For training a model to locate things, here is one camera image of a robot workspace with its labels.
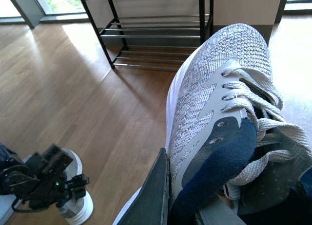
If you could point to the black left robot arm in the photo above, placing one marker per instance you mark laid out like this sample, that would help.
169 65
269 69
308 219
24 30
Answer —
9 162

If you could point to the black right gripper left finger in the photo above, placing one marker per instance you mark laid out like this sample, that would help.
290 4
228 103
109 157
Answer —
149 204

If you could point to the black metal shoe rack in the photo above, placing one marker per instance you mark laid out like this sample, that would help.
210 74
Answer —
150 34

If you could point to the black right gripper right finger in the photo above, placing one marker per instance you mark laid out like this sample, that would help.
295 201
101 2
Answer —
296 209

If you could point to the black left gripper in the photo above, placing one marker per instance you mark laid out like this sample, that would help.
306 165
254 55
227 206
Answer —
53 177

